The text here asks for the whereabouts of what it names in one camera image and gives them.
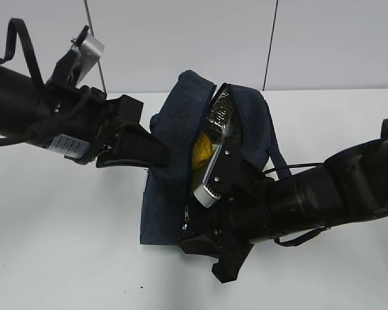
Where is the dark blue lunch bag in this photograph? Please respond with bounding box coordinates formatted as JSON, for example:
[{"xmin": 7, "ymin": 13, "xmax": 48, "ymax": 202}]
[{"xmin": 139, "ymin": 70, "xmax": 291, "ymax": 245}]

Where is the green lid glass container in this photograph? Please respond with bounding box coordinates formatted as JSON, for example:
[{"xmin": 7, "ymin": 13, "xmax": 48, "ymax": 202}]
[{"xmin": 193, "ymin": 145, "xmax": 222, "ymax": 186}]

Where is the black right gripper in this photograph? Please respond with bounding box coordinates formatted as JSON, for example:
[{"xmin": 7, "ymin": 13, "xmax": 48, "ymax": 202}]
[{"xmin": 177, "ymin": 180, "xmax": 279, "ymax": 285}]

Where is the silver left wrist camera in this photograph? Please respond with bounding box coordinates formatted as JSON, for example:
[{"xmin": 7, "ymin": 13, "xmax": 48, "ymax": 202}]
[{"xmin": 53, "ymin": 25, "xmax": 105, "ymax": 85}]

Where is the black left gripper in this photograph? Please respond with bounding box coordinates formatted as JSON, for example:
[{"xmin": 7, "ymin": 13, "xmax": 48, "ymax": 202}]
[{"xmin": 28, "ymin": 82, "xmax": 171, "ymax": 169}]

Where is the metal zipper pull ring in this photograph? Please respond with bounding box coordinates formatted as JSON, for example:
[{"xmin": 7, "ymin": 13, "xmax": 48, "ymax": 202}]
[{"xmin": 180, "ymin": 205, "xmax": 192, "ymax": 233}]

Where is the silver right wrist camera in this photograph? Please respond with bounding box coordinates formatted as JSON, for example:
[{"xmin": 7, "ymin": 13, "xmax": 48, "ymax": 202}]
[{"xmin": 193, "ymin": 147, "xmax": 246, "ymax": 208}]

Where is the yellow pear-shaped gourd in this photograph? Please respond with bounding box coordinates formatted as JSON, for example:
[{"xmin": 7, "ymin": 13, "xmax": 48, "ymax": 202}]
[{"xmin": 192, "ymin": 132, "xmax": 213, "ymax": 170}]

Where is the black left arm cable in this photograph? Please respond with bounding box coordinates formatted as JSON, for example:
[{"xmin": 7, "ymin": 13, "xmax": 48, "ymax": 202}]
[{"xmin": 0, "ymin": 17, "xmax": 46, "ymax": 87}]

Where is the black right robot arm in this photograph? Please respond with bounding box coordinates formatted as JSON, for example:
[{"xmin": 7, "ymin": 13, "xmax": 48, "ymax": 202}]
[{"xmin": 178, "ymin": 137, "xmax": 388, "ymax": 283}]

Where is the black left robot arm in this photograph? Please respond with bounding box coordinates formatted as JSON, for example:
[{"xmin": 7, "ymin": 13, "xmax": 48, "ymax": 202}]
[{"xmin": 0, "ymin": 66, "xmax": 171, "ymax": 168}]

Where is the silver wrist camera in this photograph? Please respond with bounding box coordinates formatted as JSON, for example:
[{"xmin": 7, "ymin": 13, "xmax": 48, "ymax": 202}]
[
  {"xmin": 193, "ymin": 147, "xmax": 246, "ymax": 208},
  {"xmin": 53, "ymin": 25, "xmax": 105, "ymax": 85}
]

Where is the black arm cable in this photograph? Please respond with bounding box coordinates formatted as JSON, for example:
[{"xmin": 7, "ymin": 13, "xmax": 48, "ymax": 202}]
[
  {"xmin": 0, "ymin": 17, "xmax": 46, "ymax": 87},
  {"xmin": 261, "ymin": 118, "xmax": 388, "ymax": 249}
]

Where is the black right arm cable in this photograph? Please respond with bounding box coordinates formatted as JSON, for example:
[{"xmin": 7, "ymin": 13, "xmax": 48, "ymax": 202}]
[{"xmin": 261, "ymin": 118, "xmax": 388, "ymax": 249}]

